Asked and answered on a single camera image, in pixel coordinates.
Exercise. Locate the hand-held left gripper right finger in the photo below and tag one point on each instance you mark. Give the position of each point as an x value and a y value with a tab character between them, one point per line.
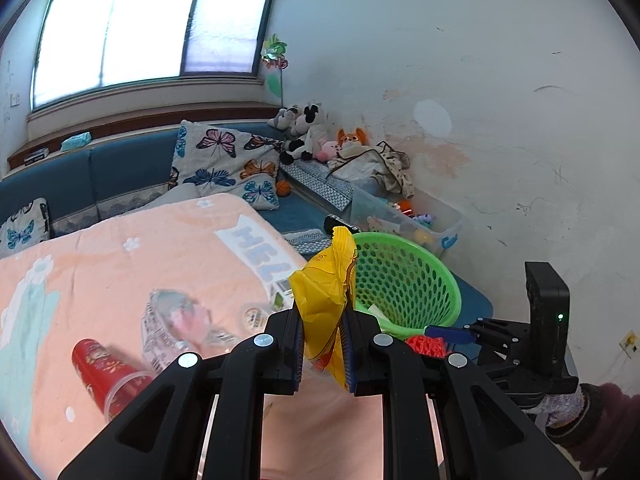
351	360

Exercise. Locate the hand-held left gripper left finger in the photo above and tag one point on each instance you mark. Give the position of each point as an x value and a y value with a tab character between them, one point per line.
296	360

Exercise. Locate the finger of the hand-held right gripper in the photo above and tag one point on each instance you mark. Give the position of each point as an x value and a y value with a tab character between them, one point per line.
450	334

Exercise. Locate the red wrapper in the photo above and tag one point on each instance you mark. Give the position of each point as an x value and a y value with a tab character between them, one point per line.
425	346

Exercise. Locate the green plastic basket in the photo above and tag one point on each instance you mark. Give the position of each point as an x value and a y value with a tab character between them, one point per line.
400	280

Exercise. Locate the yellow snack packet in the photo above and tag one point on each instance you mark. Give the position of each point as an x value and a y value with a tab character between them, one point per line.
325	290

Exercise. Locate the clear plastic bag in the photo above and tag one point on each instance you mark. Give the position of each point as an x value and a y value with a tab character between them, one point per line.
175	325

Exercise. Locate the red paper cup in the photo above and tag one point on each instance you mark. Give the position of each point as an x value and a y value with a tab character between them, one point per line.
105	375

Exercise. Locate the person's right hand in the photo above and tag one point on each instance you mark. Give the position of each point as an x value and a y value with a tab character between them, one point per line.
567	405

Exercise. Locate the blue toy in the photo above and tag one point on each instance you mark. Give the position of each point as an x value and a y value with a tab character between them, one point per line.
425	220

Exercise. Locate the grey patterned cloth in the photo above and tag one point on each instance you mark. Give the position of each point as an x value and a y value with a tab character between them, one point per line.
305	241

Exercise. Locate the orange toy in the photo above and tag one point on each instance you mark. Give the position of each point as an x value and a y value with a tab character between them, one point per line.
404	207

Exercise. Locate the black device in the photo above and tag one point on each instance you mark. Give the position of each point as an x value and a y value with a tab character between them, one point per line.
337	222

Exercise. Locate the clear plastic storage box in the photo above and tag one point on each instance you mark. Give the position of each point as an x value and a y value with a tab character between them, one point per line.
370	207

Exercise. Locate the orange ball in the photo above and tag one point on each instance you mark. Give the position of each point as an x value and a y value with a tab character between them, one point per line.
283	188

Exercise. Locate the peach printed blanket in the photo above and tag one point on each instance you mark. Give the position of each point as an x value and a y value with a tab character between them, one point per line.
150	260

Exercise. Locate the blue white patterned mat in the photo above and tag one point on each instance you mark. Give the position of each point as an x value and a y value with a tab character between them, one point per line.
320	182

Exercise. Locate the beige cloth pile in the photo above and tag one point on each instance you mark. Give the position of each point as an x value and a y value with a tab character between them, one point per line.
375	165

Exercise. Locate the pink pig plush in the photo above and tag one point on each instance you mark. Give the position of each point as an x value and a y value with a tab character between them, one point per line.
327	150

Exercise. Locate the large butterfly pillow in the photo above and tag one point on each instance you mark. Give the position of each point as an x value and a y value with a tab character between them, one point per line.
225	160

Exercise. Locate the orange fox plush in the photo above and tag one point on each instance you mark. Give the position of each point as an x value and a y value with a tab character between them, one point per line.
352	140

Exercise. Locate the black white cow plush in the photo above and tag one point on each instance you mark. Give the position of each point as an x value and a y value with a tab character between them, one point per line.
307	130

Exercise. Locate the grey husky plush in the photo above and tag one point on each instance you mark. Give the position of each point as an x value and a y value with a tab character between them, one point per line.
282	117

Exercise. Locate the blue sofa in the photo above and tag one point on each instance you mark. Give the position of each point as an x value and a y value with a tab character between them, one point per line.
125	170

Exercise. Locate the wooden window sill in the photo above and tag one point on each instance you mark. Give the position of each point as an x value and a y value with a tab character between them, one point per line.
150	122

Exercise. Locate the small butterfly pillow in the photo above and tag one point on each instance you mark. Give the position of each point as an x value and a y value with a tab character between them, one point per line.
22	230

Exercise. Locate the colourful pinwheel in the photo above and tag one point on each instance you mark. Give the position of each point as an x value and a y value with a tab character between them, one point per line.
274	55

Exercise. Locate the teal tissue pack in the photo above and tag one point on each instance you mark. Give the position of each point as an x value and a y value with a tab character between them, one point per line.
76	141

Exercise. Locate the black flat box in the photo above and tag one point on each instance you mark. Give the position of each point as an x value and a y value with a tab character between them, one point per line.
37	156

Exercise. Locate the window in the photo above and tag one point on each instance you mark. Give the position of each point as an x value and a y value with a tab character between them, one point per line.
140	25

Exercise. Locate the wall socket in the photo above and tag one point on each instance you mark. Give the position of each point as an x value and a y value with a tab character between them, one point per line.
630	344

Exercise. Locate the white light switch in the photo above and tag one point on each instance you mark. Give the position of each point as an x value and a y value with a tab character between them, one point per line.
15	100

